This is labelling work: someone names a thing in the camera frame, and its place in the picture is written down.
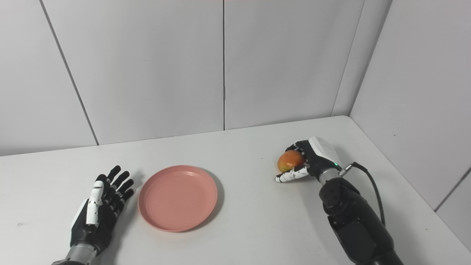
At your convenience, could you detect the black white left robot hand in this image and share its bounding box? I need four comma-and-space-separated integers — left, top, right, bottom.
70, 165, 135, 254

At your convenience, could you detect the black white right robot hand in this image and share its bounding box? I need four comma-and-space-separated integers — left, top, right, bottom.
275, 136, 343, 183

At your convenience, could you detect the red yellow pomegranate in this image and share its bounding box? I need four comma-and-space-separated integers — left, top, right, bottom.
277, 150, 306, 173

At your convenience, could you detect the pink round plate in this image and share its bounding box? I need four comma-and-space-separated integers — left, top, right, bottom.
138, 165, 218, 233

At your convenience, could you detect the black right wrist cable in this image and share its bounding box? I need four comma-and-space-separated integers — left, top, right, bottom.
339, 162, 386, 227

